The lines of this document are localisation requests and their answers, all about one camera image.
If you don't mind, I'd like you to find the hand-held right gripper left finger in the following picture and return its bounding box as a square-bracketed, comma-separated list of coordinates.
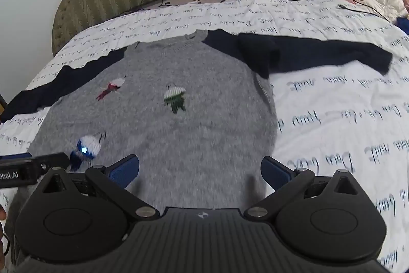
[38, 154, 160, 221]

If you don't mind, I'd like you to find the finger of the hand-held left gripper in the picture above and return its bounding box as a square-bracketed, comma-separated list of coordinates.
[0, 152, 33, 163]
[30, 152, 70, 178]

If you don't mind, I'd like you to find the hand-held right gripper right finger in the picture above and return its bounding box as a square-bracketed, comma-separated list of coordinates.
[244, 156, 361, 222]

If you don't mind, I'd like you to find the grey navy knit sweater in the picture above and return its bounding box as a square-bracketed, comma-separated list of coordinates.
[0, 30, 393, 264]

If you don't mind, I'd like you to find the person's left hand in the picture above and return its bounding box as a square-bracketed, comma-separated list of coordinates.
[0, 205, 8, 265]

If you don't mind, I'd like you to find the white script-printed quilt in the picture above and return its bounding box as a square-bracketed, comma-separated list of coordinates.
[0, 0, 409, 273]

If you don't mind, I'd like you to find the blue cloth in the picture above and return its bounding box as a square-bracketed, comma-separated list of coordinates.
[396, 15, 409, 35]

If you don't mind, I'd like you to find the long black cable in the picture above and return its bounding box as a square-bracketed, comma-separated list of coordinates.
[271, 0, 392, 22]

